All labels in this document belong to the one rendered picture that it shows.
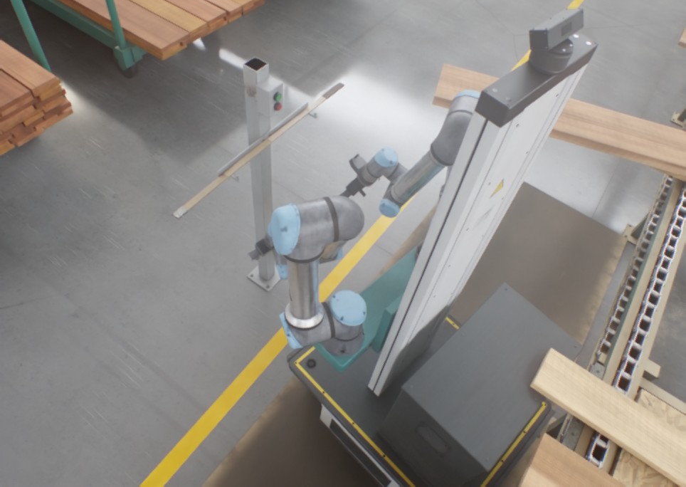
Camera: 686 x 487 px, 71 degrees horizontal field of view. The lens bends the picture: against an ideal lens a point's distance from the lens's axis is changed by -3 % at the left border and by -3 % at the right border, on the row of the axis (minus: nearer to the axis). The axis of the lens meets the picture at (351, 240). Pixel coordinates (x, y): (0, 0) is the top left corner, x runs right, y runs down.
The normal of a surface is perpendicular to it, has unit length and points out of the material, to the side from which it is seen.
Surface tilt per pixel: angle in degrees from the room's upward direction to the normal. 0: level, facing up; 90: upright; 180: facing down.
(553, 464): 0
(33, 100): 90
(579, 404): 0
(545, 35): 90
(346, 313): 7
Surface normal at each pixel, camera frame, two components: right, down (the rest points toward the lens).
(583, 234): 0.11, -0.58
